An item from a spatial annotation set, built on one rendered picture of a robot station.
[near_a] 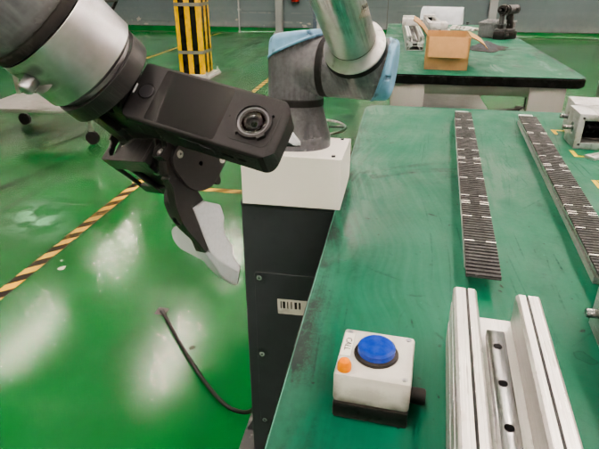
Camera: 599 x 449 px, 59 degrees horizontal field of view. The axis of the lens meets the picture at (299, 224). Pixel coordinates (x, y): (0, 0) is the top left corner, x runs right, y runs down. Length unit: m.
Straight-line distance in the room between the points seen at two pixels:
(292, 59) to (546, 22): 10.87
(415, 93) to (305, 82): 1.66
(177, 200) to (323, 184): 0.66
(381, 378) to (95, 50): 0.40
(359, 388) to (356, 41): 0.59
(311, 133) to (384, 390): 0.65
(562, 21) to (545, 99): 9.14
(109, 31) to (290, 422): 0.42
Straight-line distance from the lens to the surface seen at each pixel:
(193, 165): 0.41
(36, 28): 0.35
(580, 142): 1.61
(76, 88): 0.37
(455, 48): 2.68
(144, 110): 0.38
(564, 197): 1.16
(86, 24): 0.36
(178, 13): 6.87
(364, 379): 0.57
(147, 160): 0.41
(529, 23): 11.77
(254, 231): 1.14
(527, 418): 0.59
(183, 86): 0.38
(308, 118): 1.09
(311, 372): 0.66
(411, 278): 0.85
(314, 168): 1.04
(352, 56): 0.97
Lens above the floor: 1.22
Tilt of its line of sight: 26 degrees down
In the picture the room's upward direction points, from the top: straight up
